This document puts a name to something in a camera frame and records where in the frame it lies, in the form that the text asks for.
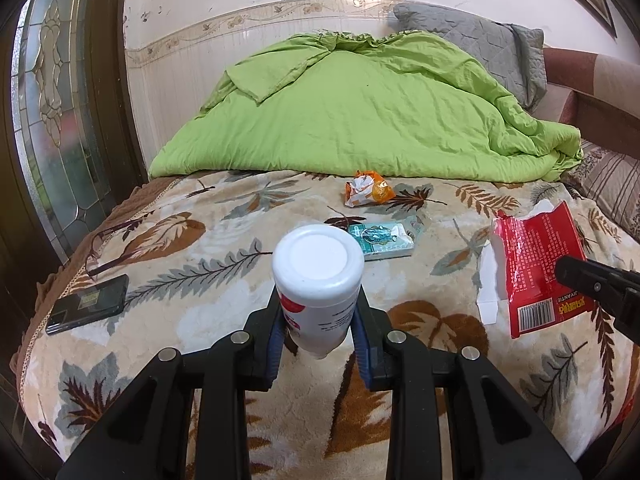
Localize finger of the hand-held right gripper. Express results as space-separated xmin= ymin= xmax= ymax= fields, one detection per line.
xmin=554 ymin=255 xmax=640 ymax=346

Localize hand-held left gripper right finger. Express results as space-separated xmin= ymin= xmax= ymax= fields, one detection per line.
xmin=350 ymin=290 xmax=583 ymax=480

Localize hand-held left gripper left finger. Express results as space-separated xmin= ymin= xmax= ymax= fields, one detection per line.
xmin=55 ymin=287 xmax=286 ymax=480

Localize red torn packet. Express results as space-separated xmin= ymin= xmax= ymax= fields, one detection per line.
xmin=477 ymin=200 xmax=598 ymax=339

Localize white plastic bottle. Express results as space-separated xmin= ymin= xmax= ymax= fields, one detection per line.
xmin=271 ymin=225 xmax=366 ymax=360

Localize leaf print blanket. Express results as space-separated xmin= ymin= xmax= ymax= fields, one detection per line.
xmin=10 ymin=170 xmax=640 ymax=480

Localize striped pillow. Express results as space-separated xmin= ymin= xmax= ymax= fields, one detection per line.
xmin=565 ymin=139 xmax=640 ymax=241

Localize teal tissue pack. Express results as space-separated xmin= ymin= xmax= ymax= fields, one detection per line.
xmin=347 ymin=215 xmax=426 ymax=261

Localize orange snack wrapper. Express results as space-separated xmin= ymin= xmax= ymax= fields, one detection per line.
xmin=344 ymin=170 xmax=396 ymax=208

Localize black smartphone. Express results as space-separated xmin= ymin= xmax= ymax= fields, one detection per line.
xmin=45 ymin=274 xmax=130 ymax=336

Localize eyeglasses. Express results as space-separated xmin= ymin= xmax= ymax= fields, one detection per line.
xmin=85 ymin=210 xmax=161 ymax=278

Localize maroon headboard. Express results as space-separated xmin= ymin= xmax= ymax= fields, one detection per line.
xmin=542 ymin=46 xmax=640 ymax=156

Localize green quilt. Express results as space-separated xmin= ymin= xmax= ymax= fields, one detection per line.
xmin=148 ymin=30 xmax=585 ymax=183

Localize grey quilted pillow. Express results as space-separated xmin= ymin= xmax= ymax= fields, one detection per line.
xmin=394 ymin=2 xmax=546 ymax=111

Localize wooden stained glass door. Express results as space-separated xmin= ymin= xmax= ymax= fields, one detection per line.
xmin=0 ymin=0 xmax=148 ymax=281

